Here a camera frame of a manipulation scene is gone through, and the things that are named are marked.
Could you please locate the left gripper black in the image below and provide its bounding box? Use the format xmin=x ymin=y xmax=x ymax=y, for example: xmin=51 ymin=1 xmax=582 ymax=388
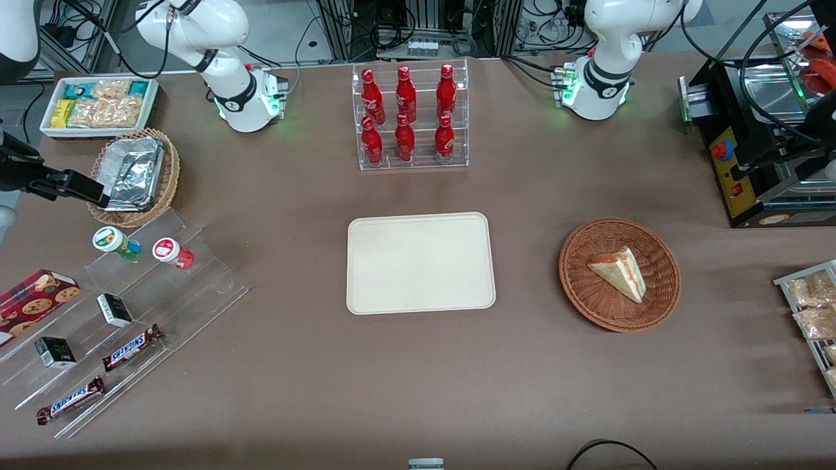
xmin=737 ymin=97 xmax=836 ymax=168

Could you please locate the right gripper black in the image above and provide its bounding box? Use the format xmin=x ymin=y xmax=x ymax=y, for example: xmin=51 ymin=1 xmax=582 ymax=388
xmin=0 ymin=129 xmax=110 ymax=208

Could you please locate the green gum bottle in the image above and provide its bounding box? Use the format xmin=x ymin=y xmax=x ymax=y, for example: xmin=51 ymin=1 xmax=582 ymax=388
xmin=93 ymin=226 xmax=142 ymax=261

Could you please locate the aluminium foil tray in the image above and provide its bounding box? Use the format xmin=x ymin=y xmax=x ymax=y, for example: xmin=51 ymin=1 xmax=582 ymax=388
xmin=98 ymin=136 xmax=165 ymax=212

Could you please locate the red gum bottle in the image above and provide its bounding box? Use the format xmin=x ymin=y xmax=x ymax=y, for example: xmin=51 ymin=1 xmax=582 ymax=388
xmin=152 ymin=237 xmax=195 ymax=270

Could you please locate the tray of packaged snacks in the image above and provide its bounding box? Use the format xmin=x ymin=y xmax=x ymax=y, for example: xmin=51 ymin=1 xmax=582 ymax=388
xmin=773 ymin=259 xmax=836 ymax=400

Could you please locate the beige serving tray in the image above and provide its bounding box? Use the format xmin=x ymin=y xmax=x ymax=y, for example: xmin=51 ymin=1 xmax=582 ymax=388
xmin=346 ymin=211 xmax=497 ymax=316

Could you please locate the black sandwich press machine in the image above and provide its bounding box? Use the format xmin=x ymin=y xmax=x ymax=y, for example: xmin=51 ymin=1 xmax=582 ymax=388
xmin=678 ymin=9 xmax=836 ymax=230

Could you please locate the white plastic snack bin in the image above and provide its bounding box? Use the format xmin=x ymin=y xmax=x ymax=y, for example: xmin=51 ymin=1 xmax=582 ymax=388
xmin=39 ymin=76 xmax=160 ymax=140

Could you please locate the clear cracker bag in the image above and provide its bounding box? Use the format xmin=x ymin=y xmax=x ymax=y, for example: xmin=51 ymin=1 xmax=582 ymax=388
xmin=67 ymin=97 xmax=144 ymax=129
xmin=91 ymin=79 xmax=133 ymax=101

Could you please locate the red food packet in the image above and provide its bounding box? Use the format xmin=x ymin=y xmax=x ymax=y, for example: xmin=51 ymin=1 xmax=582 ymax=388
xmin=805 ymin=57 xmax=836 ymax=97
xmin=799 ymin=29 xmax=836 ymax=58

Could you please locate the oval wicker basket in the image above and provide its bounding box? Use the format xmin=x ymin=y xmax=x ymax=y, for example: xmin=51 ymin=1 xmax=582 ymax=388
xmin=88 ymin=128 xmax=181 ymax=228

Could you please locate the red cookie box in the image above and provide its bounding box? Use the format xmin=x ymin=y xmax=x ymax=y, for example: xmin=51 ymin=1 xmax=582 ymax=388
xmin=0 ymin=268 xmax=82 ymax=347

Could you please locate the small black box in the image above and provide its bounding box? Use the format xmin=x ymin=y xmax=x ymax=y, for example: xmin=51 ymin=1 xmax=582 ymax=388
xmin=34 ymin=336 xmax=78 ymax=370
xmin=96 ymin=293 xmax=134 ymax=328

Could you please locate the clear acrylic stepped stand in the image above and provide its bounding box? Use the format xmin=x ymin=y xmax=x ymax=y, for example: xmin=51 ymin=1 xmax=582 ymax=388
xmin=0 ymin=208 xmax=249 ymax=440

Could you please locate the Snickers chocolate bar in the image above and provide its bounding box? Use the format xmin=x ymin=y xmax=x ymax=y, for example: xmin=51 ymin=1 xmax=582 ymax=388
xmin=36 ymin=376 xmax=106 ymax=426
xmin=102 ymin=324 xmax=165 ymax=373

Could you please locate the triangular wrapped sandwich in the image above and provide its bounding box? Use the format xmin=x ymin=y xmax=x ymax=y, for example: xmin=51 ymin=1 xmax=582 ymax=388
xmin=586 ymin=245 xmax=647 ymax=305

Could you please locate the round brown wicker basket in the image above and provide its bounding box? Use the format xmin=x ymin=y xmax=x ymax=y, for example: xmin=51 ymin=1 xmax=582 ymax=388
xmin=558 ymin=217 xmax=683 ymax=334

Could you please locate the red cola bottle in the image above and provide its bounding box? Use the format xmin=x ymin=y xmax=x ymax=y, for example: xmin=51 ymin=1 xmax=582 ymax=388
xmin=361 ymin=68 xmax=386 ymax=126
xmin=434 ymin=114 xmax=456 ymax=163
xmin=395 ymin=65 xmax=418 ymax=125
xmin=394 ymin=114 xmax=417 ymax=163
xmin=361 ymin=116 xmax=385 ymax=166
xmin=436 ymin=63 xmax=458 ymax=121

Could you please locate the clear acrylic bottle rack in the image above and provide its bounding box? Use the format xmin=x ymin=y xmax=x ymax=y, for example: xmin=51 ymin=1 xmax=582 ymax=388
xmin=351 ymin=58 xmax=470 ymax=172

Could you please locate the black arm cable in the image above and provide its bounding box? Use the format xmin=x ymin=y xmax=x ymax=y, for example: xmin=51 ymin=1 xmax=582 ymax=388
xmin=679 ymin=0 xmax=727 ymax=67
xmin=737 ymin=0 xmax=818 ymax=142

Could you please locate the aluminium frame post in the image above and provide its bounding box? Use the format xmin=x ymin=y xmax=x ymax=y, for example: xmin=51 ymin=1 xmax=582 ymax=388
xmin=317 ymin=0 xmax=355 ymax=63

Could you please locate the black looped cable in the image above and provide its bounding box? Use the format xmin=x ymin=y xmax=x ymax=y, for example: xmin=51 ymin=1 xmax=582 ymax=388
xmin=564 ymin=439 xmax=661 ymax=470

